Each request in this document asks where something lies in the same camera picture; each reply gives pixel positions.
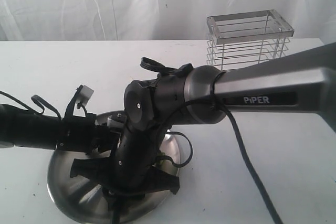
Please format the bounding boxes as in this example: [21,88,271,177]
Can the round stainless steel plate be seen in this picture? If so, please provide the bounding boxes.
[47,111,181,223]

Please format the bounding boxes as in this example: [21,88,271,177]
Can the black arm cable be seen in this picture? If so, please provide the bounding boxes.
[0,90,64,120]
[104,56,284,224]

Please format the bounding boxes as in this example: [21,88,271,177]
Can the white backdrop curtain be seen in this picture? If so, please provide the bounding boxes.
[1,0,335,44]

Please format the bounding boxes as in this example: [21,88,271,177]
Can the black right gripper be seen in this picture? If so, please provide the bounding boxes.
[70,124,180,195]

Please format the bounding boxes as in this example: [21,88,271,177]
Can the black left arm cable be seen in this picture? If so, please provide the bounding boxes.
[0,90,64,120]

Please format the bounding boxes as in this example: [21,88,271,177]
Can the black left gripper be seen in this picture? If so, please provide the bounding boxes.
[56,113,116,153]

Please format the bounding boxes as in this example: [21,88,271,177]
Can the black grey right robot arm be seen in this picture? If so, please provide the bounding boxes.
[70,43,335,197]

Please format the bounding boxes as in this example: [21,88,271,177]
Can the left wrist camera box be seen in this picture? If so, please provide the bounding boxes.
[64,84,94,118]

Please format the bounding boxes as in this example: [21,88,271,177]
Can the black handled kitchen knife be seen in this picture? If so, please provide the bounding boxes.
[110,197,124,224]

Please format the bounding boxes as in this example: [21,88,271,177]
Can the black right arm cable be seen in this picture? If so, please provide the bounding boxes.
[104,56,284,224]

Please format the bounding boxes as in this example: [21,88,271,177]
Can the metal wire utensil rack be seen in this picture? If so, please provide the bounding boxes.
[206,9,295,72]

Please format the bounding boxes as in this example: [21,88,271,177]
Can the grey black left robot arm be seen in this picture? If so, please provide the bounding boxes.
[1,104,119,153]

